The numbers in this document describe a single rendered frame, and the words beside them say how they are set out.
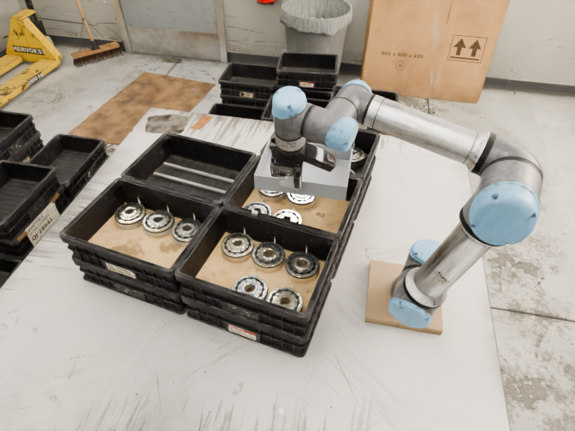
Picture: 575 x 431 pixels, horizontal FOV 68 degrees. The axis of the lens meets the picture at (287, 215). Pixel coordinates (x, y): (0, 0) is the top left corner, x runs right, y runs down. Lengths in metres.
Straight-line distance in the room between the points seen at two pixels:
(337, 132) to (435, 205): 0.97
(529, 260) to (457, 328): 1.40
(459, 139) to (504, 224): 0.22
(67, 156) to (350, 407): 2.13
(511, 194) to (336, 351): 0.71
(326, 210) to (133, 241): 0.66
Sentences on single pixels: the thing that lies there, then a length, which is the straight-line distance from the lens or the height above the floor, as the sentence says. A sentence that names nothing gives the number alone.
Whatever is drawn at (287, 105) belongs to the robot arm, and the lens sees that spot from 0.93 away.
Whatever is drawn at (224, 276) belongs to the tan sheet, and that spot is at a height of 0.83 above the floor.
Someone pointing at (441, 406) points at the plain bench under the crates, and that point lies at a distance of 1.33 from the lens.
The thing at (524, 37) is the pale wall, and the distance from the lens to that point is 4.29.
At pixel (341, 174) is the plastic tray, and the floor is 1.04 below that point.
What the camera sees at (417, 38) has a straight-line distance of 3.94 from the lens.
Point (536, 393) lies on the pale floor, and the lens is 2.32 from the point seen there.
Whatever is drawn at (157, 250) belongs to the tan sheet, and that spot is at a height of 0.83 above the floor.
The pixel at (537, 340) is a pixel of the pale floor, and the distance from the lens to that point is 2.47.
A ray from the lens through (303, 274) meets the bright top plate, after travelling 1.28.
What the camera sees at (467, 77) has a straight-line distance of 4.05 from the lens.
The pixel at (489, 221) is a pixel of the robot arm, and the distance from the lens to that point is 0.90.
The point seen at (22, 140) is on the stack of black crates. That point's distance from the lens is 2.78.
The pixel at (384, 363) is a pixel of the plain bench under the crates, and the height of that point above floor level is 0.70.
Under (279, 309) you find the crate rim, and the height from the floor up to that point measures 0.93.
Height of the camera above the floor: 1.87
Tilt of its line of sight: 45 degrees down
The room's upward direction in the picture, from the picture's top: 1 degrees clockwise
